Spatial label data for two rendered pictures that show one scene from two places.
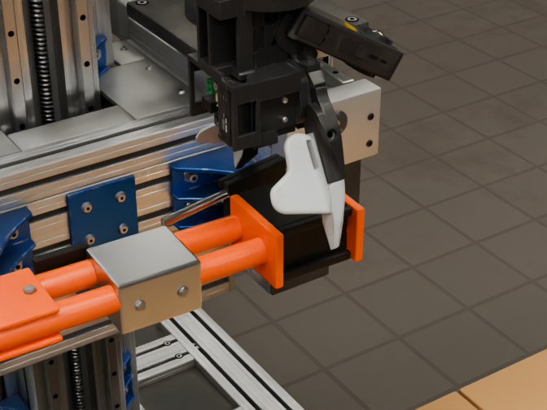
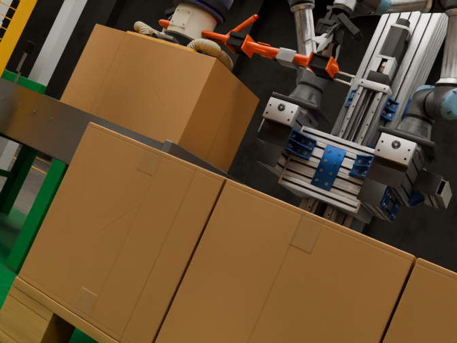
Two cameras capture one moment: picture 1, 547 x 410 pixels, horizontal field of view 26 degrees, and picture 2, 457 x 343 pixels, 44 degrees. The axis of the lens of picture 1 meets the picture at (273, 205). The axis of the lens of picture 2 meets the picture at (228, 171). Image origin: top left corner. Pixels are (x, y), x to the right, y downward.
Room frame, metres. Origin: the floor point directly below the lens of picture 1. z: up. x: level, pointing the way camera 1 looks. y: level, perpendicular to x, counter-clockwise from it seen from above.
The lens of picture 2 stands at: (-0.25, -1.64, 0.48)
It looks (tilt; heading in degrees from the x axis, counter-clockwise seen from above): 4 degrees up; 61
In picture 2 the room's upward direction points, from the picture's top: 24 degrees clockwise
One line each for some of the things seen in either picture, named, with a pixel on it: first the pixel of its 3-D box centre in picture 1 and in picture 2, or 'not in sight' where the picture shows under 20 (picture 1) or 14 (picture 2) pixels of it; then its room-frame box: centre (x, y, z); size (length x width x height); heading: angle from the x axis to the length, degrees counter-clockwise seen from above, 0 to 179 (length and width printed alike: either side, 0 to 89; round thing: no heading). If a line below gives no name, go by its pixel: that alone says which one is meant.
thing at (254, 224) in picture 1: (296, 228); (322, 64); (0.82, -0.02, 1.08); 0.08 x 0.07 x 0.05; 121
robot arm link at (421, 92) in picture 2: not in sight; (426, 104); (1.40, 0.03, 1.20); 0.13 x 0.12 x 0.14; 80
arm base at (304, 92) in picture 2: not in sight; (306, 96); (1.13, 0.45, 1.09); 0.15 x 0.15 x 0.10
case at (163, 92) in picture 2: not in sight; (158, 107); (0.53, 0.50, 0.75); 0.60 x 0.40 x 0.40; 122
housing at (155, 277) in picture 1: (144, 278); (288, 58); (0.76, 0.10, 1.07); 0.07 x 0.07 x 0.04; 31
